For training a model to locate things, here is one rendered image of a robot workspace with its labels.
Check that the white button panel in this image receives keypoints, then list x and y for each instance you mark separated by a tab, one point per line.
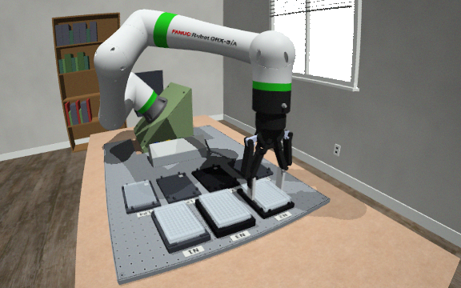
178	150

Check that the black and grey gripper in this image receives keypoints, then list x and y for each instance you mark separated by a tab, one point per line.
268	130

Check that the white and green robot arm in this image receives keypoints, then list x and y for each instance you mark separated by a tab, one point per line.
272	58

